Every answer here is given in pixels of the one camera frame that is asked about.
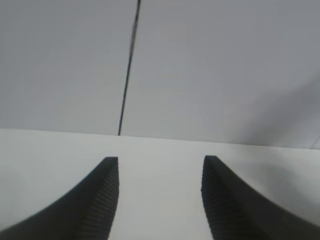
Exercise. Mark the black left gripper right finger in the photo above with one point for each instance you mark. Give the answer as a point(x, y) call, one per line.
point(240, 212)

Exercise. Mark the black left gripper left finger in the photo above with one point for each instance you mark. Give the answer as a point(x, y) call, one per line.
point(75, 212)

